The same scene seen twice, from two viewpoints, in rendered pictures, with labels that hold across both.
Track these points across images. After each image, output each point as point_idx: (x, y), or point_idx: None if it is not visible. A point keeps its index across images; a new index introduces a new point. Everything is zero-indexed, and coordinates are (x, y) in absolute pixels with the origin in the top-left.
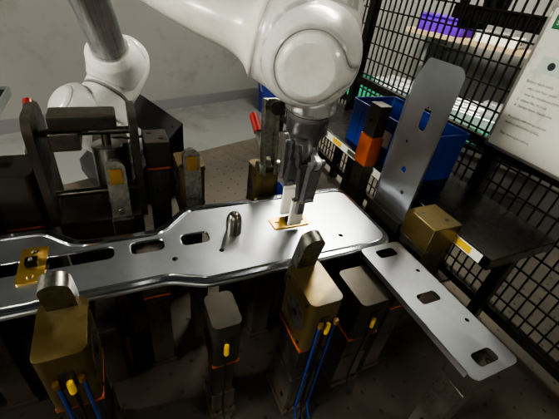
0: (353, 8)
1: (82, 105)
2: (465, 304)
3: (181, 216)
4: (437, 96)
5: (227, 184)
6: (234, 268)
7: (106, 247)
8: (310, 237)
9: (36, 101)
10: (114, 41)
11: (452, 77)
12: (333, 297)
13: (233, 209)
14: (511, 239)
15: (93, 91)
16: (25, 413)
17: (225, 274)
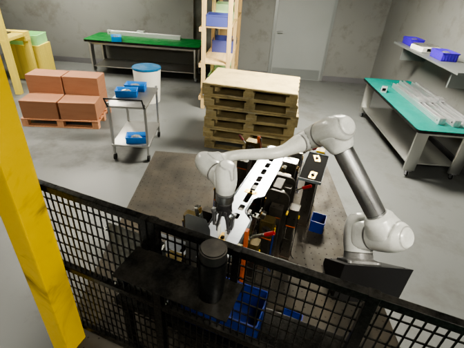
0: (215, 169)
1: (349, 219)
2: None
3: (248, 217)
4: (194, 227)
5: (331, 328)
6: (217, 215)
7: (248, 201)
8: (197, 204)
9: (292, 179)
10: (360, 206)
11: (190, 218)
12: (185, 213)
13: (242, 230)
14: None
15: (360, 221)
16: None
17: (217, 213)
